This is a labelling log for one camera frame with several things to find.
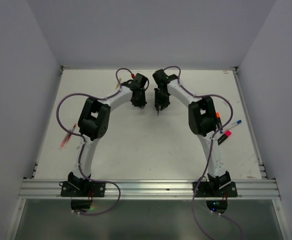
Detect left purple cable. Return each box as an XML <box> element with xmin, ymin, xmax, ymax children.
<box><xmin>56</xmin><ymin>67</ymin><xmax>121</xmax><ymax>216</ymax></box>

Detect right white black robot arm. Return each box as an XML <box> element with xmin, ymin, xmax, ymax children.
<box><xmin>153</xmin><ymin>69</ymin><xmax>231</xmax><ymax>196</ymax></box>

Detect black pink marker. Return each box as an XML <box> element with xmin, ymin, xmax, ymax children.
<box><xmin>217</xmin><ymin>130</ymin><xmax>232</xmax><ymax>145</ymax></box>

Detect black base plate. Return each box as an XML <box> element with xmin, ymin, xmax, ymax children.
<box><xmin>60</xmin><ymin>181</ymin><xmax>106</xmax><ymax>198</ymax></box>
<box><xmin>192</xmin><ymin>181</ymin><xmax>238</xmax><ymax>198</ymax></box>

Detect white blue marker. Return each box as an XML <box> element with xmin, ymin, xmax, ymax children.
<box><xmin>220</xmin><ymin>120</ymin><xmax>242</xmax><ymax>134</ymax></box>

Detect purple cable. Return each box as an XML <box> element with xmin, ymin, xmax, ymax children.
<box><xmin>56</xmin><ymin>67</ymin><xmax>121</xmax><ymax>216</ymax></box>
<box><xmin>164</xmin><ymin>65</ymin><xmax>244</xmax><ymax>240</ymax></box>

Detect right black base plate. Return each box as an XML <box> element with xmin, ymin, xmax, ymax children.
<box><xmin>192</xmin><ymin>181</ymin><xmax>238</xmax><ymax>198</ymax></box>

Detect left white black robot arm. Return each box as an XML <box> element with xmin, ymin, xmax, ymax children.
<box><xmin>68</xmin><ymin>73</ymin><xmax>149</xmax><ymax>197</ymax></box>

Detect black orange marker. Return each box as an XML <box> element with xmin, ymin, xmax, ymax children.
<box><xmin>216</xmin><ymin>112</ymin><xmax>222</xmax><ymax>128</ymax></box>

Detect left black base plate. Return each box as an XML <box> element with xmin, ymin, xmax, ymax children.
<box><xmin>60</xmin><ymin>181</ymin><xmax>106</xmax><ymax>198</ymax></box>

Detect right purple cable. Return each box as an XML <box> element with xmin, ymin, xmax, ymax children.
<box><xmin>164</xmin><ymin>65</ymin><xmax>244</xmax><ymax>240</ymax></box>

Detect red pen left side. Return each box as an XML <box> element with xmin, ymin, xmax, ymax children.
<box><xmin>59</xmin><ymin>123</ymin><xmax>77</xmax><ymax>150</ymax></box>

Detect aluminium front rail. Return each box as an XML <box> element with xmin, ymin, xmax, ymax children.
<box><xmin>18</xmin><ymin>179</ymin><xmax>281</xmax><ymax>200</ymax></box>

